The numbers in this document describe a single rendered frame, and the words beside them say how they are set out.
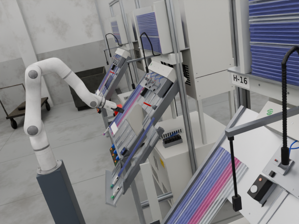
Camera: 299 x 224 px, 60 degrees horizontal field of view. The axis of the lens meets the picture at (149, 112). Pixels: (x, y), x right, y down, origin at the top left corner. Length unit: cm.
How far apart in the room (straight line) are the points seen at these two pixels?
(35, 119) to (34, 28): 493
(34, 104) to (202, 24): 128
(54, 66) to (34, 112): 35
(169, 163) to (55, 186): 89
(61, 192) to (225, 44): 165
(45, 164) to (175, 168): 99
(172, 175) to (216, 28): 114
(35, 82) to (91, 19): 489
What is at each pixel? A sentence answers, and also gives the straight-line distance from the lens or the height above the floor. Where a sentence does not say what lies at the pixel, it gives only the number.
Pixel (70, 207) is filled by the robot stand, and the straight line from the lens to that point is 228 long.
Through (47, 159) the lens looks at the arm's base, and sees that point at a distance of 210.
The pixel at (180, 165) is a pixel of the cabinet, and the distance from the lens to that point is 207.
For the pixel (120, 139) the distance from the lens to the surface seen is 213.
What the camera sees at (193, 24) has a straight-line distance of 183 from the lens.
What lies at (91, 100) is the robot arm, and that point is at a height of 116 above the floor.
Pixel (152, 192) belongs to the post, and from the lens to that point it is 168.
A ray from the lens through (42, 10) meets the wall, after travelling 674.
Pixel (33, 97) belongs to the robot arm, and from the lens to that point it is 196.
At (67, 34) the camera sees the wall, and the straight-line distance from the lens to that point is 668.
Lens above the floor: 165
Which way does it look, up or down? 20 degrees down
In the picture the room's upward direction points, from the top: 12 degrees counter-clockwise
